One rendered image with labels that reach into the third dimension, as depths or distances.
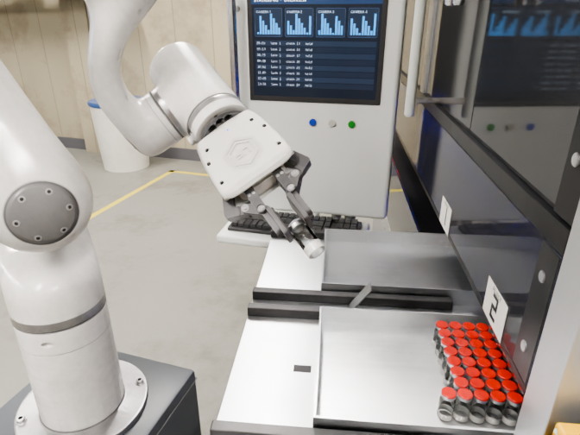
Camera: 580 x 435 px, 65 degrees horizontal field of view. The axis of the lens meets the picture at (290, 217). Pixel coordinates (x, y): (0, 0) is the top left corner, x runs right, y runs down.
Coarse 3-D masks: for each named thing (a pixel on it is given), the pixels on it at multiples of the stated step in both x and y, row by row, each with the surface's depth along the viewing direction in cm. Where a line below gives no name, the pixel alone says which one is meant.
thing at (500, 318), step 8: (488, 288) 70; (496, 288) 67; (488, 296) 70; (496, 296) 66; (488, 304) 70; (504, 304) 63; (488, 312) 70; (496, 312) 66; (504, 312) 63; (496, 320) 66; (504, 320) 63; (496, 328) 66; (496, 336) 66
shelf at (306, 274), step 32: (288, 256) 110; (320, 256) 110; (288, 288) 97; (320, 288) 97; (256, 320) 87; (288, 320) 87; (256, 352) 79; (288, 352) 79; (256, 384) 72; (288, 384) 72; (224, 416) 67; (256, 416) 67; (288, 416) 67
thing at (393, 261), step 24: (336, 240) 117; (360, 240) 117; (384, 240) 116; (408, 240) 115; (432, 240) 115; (336, 264) 106; (360, 264) 106; (384, 264) 106; (408, 264) 106; (432, 264) 106; (456, 264) 106; (336, 288) 93; (360, 288) 93; (384, 288) 92; (408, 288) 92; (432, 288) 91; (456, 288) 97
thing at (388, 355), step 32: (320, 320) 82; (352, 320) 86; (384, 320) 85; (416, 320) 84; (448, 320) 84; (480, 320) 83; (320, 352) 79; (352, 352) 79; (384, 352) 79; (416, 352) 79; (320, 384) 72; (352, 384) 72; (384, 384) 72; (416, 384) 72; (320, 416) 62; (352, 416) 66; (384, 416) 66; (416, 416) 66
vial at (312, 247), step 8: (296, 224) 51; (304, 224) 52; (296, 232) 51; (304, 232) 50; (312, 232) 51; (296, 240) 51; (304, 240) 50; (312, 240) 50; (304, 248) 50; (312, 248) 49; (320, 248) 50; (312, 256) 50
